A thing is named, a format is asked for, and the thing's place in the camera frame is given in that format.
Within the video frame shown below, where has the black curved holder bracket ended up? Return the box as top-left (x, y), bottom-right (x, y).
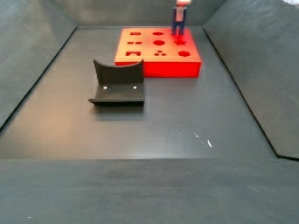
top-left (88, 60), bottom-right (145, 105)

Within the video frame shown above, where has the blue square-circle peg object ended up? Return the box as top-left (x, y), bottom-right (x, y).
top-left (172, 6), bottom-right (186, 35)

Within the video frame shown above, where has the red shape-sorting block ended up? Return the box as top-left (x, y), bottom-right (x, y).
top-left (114, 27), bottom-right (201, 78)

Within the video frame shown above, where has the pale gripper fingertip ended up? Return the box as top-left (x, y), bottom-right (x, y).
top-left (174, 0), bottom-right (192, 7)

